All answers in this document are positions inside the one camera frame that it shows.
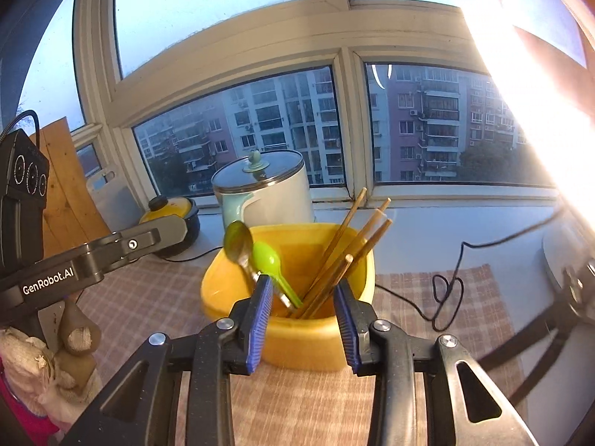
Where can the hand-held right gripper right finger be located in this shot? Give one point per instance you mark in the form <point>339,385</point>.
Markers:
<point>346,330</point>

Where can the white cutting board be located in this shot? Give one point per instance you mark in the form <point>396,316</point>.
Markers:
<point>116,204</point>

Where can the metal spoon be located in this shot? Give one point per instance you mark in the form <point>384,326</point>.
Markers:
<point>237,241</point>

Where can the green plastic spoon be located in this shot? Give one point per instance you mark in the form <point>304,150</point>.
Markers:
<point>267,258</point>

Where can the wooden plank board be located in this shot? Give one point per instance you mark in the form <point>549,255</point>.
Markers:
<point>69,195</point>

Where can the checked tablecloth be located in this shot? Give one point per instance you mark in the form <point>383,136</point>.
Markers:
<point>465,297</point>

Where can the white electric cooking pot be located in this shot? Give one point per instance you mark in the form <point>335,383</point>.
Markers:
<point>279,204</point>

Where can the white window frame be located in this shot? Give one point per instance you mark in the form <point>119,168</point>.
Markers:
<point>325,28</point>

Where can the glass pot lid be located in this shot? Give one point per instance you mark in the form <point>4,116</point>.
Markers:
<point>269,172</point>

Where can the black tripod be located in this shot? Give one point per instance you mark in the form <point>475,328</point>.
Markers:
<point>576,283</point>

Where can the floral white cooker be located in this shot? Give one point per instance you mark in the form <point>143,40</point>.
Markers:
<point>553,260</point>

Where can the bunch of wooden chopsticks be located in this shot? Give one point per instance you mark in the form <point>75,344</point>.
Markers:
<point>367,241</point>

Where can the yellow plastic bin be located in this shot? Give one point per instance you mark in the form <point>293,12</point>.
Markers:
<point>297,344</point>

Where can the yellow casserole lid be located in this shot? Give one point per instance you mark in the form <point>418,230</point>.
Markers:
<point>172,206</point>

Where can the black casserole pot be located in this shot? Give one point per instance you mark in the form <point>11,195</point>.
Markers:
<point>193,239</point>

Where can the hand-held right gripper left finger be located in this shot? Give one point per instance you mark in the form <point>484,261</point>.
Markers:
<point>260,325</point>

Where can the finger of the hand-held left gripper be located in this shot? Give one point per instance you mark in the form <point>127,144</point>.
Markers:
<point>148,237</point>

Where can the person's left hand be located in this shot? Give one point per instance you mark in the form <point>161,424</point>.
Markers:
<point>74,334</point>

